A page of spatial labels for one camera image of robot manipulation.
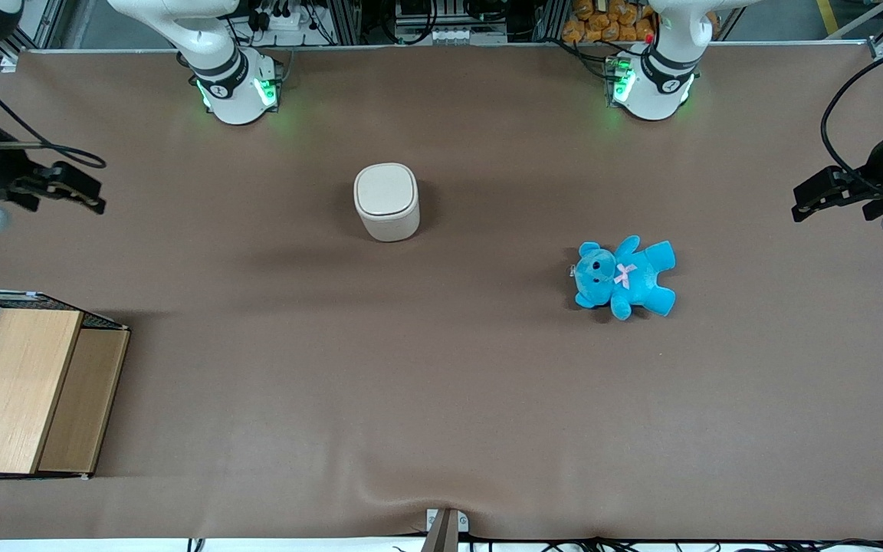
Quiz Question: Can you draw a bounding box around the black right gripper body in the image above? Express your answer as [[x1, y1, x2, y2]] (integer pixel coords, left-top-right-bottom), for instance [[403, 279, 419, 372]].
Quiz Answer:
[[0, 125, 57, 212]]

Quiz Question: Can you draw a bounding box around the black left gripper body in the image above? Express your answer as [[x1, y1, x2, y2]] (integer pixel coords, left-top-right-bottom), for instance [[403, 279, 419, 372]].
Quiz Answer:
[[840, 123, 883, 223]]

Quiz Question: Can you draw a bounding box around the beige trash can lid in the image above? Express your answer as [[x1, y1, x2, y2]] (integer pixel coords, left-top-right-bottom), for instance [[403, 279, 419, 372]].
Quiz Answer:
[[354, 162, 420, 219]]

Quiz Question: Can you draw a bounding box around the beige trash can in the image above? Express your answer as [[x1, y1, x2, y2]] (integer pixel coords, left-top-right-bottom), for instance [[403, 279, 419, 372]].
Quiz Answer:
[[353, 162, 422, 244]]

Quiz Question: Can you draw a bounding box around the blue teddy bear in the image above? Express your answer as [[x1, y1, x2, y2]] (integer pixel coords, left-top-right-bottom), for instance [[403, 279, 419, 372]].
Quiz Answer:
[[570, 235, 678, 322]]

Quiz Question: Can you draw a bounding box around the wooden box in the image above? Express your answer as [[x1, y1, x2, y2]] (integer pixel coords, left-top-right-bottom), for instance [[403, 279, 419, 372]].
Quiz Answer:
[[0, 289, 133, 482]]

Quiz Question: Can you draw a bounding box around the white power strip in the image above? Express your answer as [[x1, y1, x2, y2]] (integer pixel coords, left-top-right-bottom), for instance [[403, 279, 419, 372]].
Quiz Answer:
[[254, 0, 317, 32]]

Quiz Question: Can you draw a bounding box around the orange plush toys pile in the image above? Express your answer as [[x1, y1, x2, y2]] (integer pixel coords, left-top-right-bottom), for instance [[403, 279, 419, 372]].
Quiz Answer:
[[561, 0, 721, 44]]

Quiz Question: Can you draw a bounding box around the white terminal block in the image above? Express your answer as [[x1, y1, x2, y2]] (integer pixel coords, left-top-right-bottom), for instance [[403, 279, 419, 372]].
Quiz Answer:
[[426, 27, 508, 46]]

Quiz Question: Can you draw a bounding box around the brown table mat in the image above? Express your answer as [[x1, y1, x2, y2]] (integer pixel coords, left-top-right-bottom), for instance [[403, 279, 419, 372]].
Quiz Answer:
[[0, 41, 883, 542]]

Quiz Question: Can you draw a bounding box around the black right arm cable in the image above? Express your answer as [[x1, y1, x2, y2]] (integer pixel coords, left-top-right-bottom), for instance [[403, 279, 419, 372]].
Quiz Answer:
[[0, 44, 107, 170]]

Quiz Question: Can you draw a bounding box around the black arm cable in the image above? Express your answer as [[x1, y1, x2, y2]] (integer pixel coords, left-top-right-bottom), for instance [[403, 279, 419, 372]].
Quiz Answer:
[[0, 44, 107, 170], [820, 44, 883, 197]]

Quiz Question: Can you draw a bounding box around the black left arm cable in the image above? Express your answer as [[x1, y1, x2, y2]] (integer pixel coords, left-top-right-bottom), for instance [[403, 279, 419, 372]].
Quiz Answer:
[[820, 44, 883, 197]]

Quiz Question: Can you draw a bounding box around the metal table bracket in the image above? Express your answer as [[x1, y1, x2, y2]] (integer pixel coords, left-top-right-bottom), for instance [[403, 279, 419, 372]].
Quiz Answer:
[[420, 507, 471, 552]]

